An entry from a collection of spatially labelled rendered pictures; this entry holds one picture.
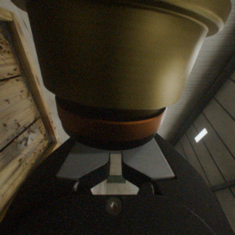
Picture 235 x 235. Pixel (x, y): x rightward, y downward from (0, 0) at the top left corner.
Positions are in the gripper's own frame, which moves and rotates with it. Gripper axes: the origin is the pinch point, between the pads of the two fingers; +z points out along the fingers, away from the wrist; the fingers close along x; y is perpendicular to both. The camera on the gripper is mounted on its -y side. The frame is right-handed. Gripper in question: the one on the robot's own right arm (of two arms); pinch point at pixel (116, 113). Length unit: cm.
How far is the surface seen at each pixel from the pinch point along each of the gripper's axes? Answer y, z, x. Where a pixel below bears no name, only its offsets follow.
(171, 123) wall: 582, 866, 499
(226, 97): 239, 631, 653
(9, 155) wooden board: 9.9, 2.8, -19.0
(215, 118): 390, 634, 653
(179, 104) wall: 359, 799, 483
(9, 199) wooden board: 16.6, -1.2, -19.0
